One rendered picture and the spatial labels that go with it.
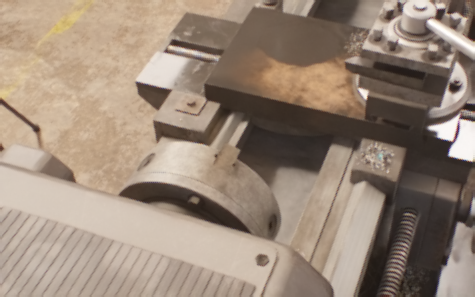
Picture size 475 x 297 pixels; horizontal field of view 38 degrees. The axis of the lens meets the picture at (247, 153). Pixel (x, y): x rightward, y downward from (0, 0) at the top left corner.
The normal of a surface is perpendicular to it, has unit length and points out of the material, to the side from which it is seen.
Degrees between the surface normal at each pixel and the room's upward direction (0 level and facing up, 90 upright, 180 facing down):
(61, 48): 0
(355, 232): 36
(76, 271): 0
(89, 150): 0
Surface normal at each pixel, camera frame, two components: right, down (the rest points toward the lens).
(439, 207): -0.36, 0.69
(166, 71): -0.03, -0.69
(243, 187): 0.57, -0.38
